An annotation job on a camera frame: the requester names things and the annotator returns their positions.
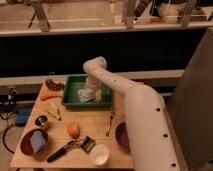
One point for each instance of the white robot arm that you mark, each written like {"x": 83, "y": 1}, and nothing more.
{"x": 149, "y": 136}

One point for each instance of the purple bowl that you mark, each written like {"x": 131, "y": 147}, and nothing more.
{"x": 122, "y": 136}

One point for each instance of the orange fruit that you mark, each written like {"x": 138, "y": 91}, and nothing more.
{"x": 73, "y": 130}

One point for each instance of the white cup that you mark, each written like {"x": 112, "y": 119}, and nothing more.
{"x": 99, "y": 155}

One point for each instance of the blue box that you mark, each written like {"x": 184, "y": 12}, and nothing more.
{"x": 22, "y": 116}

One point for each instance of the orange carrot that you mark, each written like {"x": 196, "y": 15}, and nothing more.
{"x": 49, "y": 96}

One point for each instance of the small black tin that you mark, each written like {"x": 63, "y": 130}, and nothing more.
{"x": 42, "y": 121}

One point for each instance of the bunch of dark grapes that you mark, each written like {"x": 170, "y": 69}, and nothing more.
{"x": 53, "y": 86}

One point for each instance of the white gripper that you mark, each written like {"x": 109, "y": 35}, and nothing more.
{"x": 94, "y": 88}

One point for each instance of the brown bowl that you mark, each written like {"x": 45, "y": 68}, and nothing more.
{"x": 25, "y": 145}

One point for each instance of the grey towel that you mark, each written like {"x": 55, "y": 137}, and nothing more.
{"x": 85, "y": 95}

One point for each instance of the black handled peeler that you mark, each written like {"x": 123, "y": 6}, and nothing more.
{"x": 86, "y": 144}

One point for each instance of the metal fork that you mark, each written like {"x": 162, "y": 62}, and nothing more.
{"x": 110, "y": 123}

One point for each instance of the green plastic tray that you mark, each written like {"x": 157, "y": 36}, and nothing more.
{"x": 71, "y": 100}

